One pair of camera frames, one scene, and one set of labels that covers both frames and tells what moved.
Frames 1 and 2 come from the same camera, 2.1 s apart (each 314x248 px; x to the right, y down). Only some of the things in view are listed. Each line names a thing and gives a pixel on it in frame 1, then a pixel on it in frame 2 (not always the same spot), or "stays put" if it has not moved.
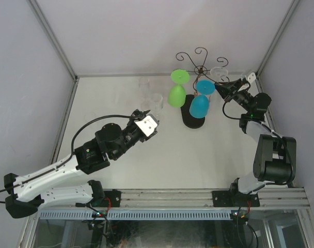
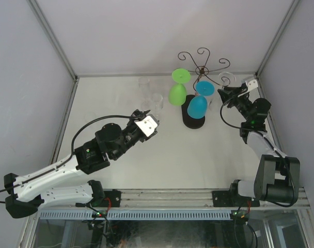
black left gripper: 137,112 stays put
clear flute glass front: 218,73 to 225,79
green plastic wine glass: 177,93 stays put
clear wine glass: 156,103 stays put
